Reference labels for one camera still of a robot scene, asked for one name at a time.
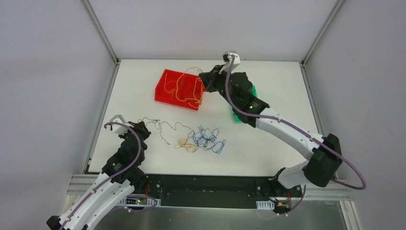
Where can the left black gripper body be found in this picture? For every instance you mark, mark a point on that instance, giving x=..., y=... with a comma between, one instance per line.
x=139, y=129

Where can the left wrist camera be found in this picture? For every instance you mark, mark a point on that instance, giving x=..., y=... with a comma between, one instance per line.
x=116, y=125

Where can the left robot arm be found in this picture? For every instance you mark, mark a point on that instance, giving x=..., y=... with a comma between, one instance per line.
x=119, y=177

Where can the red plastic bin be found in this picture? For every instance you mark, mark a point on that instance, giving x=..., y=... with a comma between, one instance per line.
x=180, y=89

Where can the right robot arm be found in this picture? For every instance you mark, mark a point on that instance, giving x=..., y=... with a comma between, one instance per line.
x=321, y=153

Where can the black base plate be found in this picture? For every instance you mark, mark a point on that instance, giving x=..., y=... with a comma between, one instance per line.
x=237, y=192

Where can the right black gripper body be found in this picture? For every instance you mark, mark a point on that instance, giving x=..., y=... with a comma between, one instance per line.
x=209, y=80

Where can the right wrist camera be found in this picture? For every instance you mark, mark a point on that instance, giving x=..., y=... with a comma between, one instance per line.
x=231, y=61

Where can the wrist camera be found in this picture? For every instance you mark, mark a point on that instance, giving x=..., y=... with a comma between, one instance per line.
x=116, y=125
x=231, y=61

